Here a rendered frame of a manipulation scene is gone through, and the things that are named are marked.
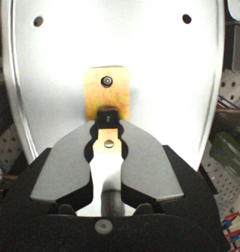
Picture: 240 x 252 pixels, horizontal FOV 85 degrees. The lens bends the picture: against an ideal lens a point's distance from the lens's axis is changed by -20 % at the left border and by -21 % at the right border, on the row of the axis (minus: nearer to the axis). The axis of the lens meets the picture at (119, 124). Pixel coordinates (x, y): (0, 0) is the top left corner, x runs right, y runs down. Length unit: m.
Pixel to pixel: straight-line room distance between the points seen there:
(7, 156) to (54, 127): 0.57
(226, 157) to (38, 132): 0.22
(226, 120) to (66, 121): 0.21
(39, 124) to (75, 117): 0.04
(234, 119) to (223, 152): 0.07
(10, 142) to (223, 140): 0.64
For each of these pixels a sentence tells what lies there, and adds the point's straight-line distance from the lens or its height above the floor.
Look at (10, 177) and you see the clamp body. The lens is 0.34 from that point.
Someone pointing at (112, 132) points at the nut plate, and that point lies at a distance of 0.15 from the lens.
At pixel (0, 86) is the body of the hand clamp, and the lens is 0.22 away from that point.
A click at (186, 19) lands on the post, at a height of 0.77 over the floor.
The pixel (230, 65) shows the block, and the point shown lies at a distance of 0.22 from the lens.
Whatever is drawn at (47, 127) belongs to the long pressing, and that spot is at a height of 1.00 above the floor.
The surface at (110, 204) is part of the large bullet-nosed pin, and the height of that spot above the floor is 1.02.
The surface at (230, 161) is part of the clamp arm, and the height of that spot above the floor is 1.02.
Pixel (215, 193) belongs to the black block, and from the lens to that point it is 0.34.
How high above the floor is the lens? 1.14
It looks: 62 degrees down
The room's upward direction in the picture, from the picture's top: 174 degrees clockwise
